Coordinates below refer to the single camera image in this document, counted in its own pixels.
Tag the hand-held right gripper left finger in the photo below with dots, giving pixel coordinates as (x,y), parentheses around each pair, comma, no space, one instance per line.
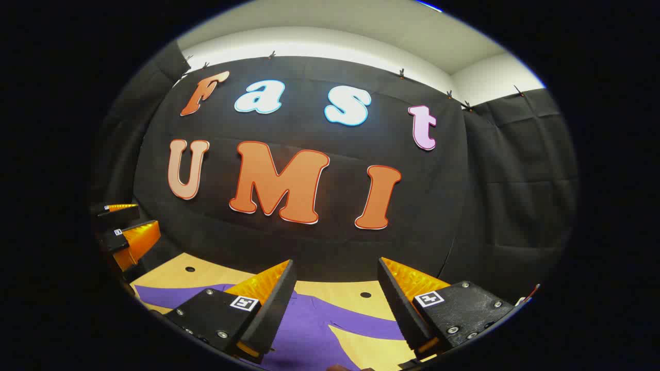
(276,304)

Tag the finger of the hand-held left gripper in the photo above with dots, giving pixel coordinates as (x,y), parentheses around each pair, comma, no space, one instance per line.
(121,212)
(111,240)

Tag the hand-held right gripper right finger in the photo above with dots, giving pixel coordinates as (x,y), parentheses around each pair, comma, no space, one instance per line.
(399,309)

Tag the purple jacket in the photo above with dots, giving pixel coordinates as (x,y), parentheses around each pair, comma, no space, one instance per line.
(309,330)

